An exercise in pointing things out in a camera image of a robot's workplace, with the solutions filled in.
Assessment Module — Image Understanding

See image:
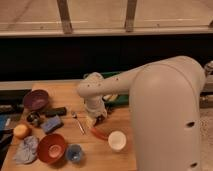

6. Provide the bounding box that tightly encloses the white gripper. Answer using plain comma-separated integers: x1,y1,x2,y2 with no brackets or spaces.
85,97,107,127

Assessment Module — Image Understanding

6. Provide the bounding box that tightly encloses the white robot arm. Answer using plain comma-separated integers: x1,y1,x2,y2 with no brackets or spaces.
77,56,213,171

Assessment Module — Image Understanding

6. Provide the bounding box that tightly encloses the red bowl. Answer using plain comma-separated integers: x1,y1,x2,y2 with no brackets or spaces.
37,133,67,165

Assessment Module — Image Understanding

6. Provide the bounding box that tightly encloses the purple bowl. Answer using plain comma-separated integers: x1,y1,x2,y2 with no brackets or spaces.
23,89,49,111

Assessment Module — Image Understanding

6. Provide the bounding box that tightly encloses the dark red grapes bunch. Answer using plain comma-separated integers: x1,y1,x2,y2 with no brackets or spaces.
106,107,114,115

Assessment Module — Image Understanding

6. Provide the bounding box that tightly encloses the metal spoon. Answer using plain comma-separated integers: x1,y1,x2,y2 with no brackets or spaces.
71,111,86,135

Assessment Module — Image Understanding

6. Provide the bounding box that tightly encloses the yellow corn cob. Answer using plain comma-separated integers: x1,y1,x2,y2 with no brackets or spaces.
103,94,118,102

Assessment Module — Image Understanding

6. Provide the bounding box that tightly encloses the white cup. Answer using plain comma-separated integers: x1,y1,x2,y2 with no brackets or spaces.
108,131,127,152

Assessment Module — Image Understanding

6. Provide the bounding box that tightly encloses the green plastic tray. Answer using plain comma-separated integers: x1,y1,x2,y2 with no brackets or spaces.
82,70,131,108

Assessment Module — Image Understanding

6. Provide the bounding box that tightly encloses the small blue cup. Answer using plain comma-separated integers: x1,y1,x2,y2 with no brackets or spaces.
65,144,83,163

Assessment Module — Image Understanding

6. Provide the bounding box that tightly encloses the blue sponge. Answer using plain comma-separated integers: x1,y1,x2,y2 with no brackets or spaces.
41,115,63,134

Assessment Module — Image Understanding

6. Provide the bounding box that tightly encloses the black rectangular block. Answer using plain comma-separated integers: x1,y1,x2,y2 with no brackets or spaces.
45,107,67,117

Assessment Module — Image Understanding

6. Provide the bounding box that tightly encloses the small dark metal cup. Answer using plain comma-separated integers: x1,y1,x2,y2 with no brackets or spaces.
27,112,41,127

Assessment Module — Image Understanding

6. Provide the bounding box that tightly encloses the grey cloth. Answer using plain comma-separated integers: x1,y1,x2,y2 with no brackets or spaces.
13,136,39,164

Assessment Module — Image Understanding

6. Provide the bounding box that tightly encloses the orange fruit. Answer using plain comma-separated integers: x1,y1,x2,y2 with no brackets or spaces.
13,124,31,139

